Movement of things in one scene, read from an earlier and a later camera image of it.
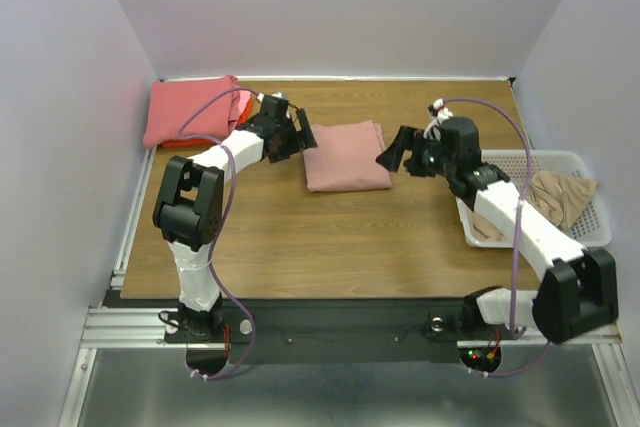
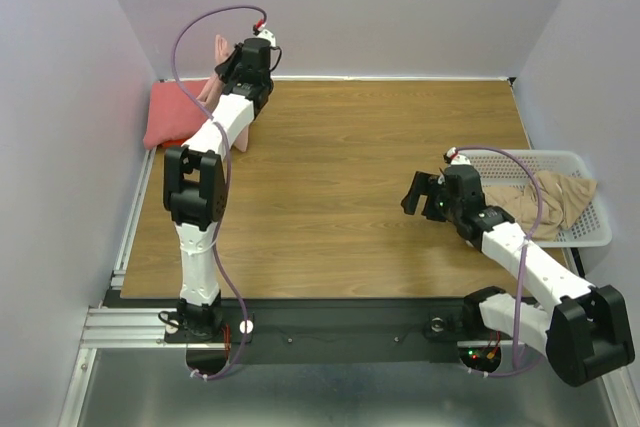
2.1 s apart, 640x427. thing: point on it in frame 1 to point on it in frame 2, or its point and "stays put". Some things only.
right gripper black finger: [392, 157] to [423, 184]
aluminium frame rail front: [126, 328] stays put
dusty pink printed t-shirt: [348, 156] to [213, 91]
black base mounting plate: [386, 330] stays put
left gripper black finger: [307, 136] to [225, 69]
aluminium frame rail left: [119, 274] stays put
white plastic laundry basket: [592, 228] stays put
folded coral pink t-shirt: [174, 103] stays put
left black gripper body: [289, 142] to [236, 74]
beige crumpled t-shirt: [557, 195] stays put
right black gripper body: [413, 151] to [430, 197]
